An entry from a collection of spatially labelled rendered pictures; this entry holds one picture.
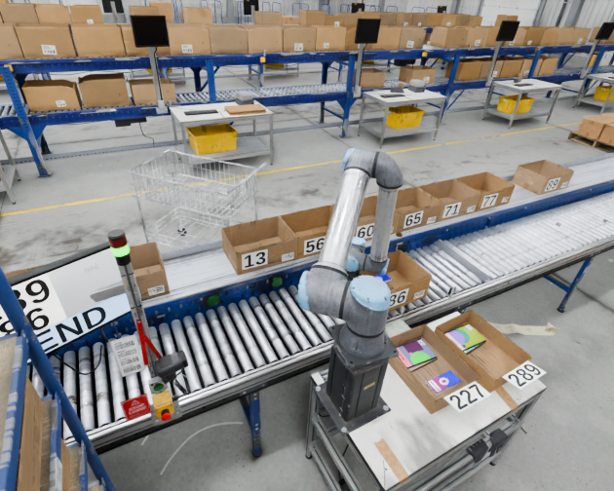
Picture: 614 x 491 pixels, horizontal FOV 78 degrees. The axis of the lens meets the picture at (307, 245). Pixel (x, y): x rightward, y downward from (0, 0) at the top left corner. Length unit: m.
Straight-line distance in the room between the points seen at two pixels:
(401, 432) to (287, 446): 0.95
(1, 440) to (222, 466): 1.91
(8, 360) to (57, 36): 5.62
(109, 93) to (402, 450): 5.51
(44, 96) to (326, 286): 5.26
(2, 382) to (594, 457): 3.05
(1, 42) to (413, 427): 5.99
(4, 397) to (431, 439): 1.54
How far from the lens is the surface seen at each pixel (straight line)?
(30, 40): 6.31
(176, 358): 1.64
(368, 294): 1.38
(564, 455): 3.12
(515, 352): 2.31
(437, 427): 1.94
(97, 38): 6.29
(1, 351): 0.92
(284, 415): 2.72
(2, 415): 0.81
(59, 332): 1.56
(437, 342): 2.17
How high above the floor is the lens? 2.32
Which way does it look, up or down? 34 degrees down
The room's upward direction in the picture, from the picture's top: 3 degrees clockwise
